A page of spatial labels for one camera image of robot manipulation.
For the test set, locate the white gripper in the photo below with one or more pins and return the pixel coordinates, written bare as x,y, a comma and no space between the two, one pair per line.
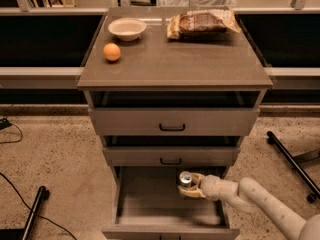
210,186

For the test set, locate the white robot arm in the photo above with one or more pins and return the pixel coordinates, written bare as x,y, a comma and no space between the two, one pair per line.
247,195

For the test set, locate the bottom grey open drawer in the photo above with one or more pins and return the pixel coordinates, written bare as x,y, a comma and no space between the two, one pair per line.
149,206

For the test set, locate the grey drawer cabinet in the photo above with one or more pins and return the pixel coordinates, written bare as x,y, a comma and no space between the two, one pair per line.
217,72

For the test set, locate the middle grey drawer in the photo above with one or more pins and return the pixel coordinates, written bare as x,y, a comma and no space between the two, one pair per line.
171,156

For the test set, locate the top grey drawer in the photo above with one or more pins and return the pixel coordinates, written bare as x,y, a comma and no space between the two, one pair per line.
173,122

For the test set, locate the black stand leg right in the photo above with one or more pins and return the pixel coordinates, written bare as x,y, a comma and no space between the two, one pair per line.
296,164

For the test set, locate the black stand leg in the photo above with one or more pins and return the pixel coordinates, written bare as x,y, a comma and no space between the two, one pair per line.
296,164
42,195

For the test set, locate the black stand leg left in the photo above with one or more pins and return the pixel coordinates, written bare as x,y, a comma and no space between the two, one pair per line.
42,195

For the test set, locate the orange fruit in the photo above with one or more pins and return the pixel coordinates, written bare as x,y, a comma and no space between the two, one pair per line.
111,52

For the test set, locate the brown chip bag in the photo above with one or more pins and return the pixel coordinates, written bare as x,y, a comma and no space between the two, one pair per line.
199,22

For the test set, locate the white bowl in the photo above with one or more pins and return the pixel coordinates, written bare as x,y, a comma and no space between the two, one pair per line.
127,29

